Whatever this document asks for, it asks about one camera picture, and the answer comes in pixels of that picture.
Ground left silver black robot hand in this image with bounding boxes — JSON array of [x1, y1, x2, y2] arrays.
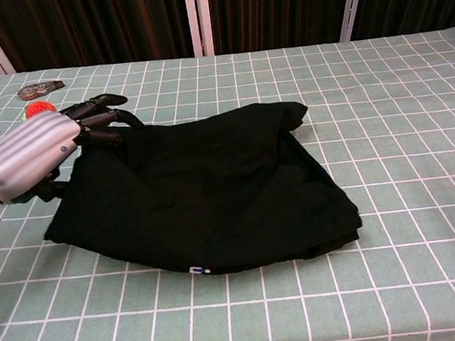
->
[[0, 88, 154, 208]]

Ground black T-shirt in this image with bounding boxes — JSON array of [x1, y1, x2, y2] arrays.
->
[[31, 92, 367, 294]]

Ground red ball in green shell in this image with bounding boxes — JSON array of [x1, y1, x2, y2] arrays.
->
[[20, 98, 59, 121]]

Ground green white checked tablecloth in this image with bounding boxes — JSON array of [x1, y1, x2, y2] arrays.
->
[[0, 23, 455, 341]]

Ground white upright frame post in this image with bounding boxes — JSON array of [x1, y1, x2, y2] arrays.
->
[[196, 0, 216, 57], [183, 0, 204, 59]]

